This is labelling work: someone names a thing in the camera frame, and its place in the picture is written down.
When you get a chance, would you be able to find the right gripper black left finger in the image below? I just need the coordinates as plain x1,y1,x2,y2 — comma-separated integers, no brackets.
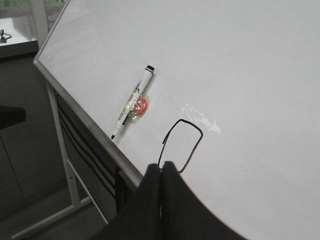
92,163,160,240

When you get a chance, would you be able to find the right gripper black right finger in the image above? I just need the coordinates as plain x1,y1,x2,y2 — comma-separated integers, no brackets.
160,161,244,240

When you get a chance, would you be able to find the red round magnet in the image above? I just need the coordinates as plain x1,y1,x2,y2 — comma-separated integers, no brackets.
134,97,148,115

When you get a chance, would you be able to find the white whiteboard stand frame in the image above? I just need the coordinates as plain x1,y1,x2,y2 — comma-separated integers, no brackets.
10,83,108,240

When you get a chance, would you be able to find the white whiteboard marker pen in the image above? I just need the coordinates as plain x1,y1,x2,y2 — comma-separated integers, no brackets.
110,65,155,140

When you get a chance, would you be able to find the large white whiteboard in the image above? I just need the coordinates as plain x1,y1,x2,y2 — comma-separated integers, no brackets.
35,0,320,240

